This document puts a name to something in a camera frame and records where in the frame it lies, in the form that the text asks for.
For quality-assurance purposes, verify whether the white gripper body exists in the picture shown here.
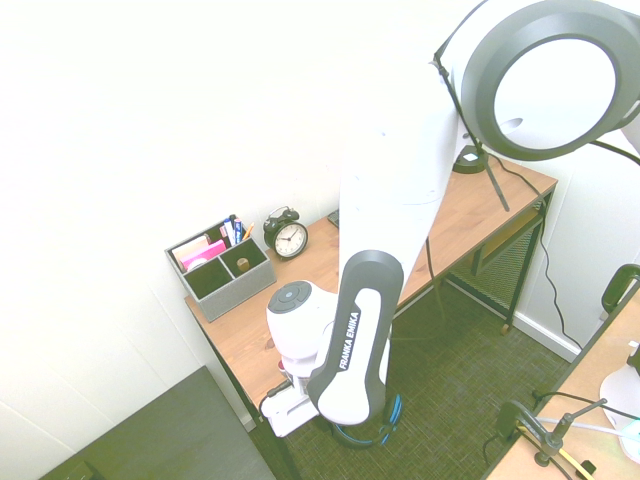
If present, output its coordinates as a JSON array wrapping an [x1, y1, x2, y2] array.
[[259, 383, 322, 439]]

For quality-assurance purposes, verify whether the black and blue headphone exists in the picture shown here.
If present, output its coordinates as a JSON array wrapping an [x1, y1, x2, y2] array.
[[332, 393, 405, 447]]

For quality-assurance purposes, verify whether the grey desk organizer box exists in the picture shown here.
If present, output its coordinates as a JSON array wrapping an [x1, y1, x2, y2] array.
[[164, 219, 278, 323]]

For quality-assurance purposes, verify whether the black twin-bell alarm clock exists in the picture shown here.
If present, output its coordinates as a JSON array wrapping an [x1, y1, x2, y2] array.
[[263, 205, 310, 263]]

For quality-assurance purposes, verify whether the pink sticky note pad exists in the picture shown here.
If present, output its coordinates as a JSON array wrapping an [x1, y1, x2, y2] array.
[[179, 239, 227, 274]]

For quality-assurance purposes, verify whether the beige note pad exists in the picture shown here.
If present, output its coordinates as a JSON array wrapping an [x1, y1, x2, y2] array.
[[172, 234, 211, 266]]

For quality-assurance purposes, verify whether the yellow and black tool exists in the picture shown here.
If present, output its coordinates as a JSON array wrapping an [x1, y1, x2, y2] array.
[[559, 447, 599, 480]]

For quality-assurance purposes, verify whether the clear white tube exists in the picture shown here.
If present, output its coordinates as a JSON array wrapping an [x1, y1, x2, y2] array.
[[537, 417, 626, 437]]

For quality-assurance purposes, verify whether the black round stand base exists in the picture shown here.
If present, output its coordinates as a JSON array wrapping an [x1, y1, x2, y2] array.
[[452, 145, 494, 175]]

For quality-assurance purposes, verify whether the white rounded device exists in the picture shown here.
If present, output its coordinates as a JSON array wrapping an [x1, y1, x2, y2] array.
[[599, 339, 640, 419]]

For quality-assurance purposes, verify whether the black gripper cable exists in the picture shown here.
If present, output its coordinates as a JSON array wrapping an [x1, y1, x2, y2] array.
[[258, 380, 292, 409]]

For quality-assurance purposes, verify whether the thin dark hanging cable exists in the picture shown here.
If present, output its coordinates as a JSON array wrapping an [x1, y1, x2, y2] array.
[[389, 234, 451, 346]]

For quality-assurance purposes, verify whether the black clamp camera stand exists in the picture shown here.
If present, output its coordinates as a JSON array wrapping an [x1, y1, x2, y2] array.
[[482, 389, 609, 471]]

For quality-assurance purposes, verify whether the black power cable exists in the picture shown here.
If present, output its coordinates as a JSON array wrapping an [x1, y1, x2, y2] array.
[[492, 162, 584, 354]]

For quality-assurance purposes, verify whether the black curved handle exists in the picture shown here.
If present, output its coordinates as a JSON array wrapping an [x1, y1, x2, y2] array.
[[599, 263, 640, 321]]

